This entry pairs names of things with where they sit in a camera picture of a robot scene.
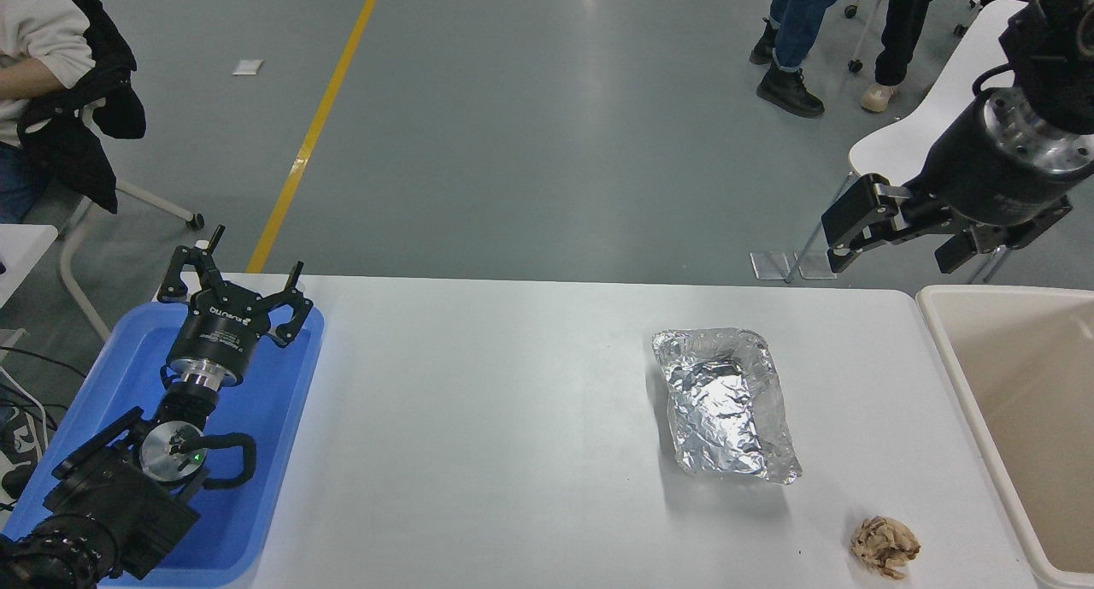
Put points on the standing person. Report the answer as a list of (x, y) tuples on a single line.
[(803, 16)]

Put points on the small white side table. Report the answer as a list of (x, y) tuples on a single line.
[(21, 251)]

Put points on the white shell chair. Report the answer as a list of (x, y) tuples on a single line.
[(932, 119)]

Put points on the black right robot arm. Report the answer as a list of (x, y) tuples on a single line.
[(1055, 50)]

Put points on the seated person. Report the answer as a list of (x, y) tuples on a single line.
[(34, 33)]

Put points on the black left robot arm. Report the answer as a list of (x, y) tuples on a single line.
[(111, 495)]

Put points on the clear floor plate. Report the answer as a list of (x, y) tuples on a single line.
[(819, 266), (769, 266)]

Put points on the crumpled tan paper ball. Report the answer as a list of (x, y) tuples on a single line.
[(885, 546)]

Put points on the blue plastic tray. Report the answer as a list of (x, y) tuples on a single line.
[(273, 418)]

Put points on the large pale bin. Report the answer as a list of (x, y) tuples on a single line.
[(1026, 401)]

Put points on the office chair with castors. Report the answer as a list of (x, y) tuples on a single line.
[(855, 65)]

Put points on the foil tray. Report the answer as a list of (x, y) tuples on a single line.
[(726, 409)]

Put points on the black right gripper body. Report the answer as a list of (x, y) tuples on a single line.
[(983, 179)]

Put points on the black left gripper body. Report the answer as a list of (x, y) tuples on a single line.
[(218, 332)]

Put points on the white paper scrap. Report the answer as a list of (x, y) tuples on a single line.
[(248, 67)]

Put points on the chair with white tube legs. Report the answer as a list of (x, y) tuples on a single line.
[(154, 203)]

